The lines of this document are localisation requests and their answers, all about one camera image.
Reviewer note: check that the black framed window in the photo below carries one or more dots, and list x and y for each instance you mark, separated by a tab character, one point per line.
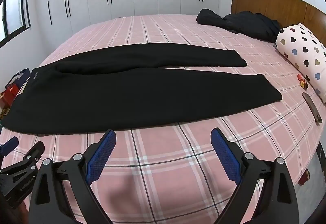
14	12

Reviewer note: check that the heart print pillow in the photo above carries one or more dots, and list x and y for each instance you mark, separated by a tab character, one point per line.
303	48

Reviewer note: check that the black pants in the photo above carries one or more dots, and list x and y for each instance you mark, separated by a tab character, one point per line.
127	91

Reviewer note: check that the wooden headboard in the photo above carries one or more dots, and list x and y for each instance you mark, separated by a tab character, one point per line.
275	2

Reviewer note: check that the red box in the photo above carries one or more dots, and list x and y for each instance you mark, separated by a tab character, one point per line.
304	177

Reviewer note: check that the small red toy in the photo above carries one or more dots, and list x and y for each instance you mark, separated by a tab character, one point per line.
302	82

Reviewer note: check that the colourful carton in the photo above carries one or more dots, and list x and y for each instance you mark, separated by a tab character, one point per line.
3	112

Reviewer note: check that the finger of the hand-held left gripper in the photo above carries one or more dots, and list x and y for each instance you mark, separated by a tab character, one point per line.
31	154
9	143

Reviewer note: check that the pink plaid bed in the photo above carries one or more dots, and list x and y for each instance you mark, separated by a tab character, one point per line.
178	33

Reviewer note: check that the red gift bag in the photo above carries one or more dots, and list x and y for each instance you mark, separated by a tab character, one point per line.
11	95

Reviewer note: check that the black folded garment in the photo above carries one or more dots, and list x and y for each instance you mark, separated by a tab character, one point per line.
208	17

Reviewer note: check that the black jacket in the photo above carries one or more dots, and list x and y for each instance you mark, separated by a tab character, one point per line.
254	25

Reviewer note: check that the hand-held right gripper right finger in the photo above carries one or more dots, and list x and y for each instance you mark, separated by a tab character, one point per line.
225	155

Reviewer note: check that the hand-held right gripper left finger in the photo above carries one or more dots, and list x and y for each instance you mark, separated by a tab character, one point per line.
100	155

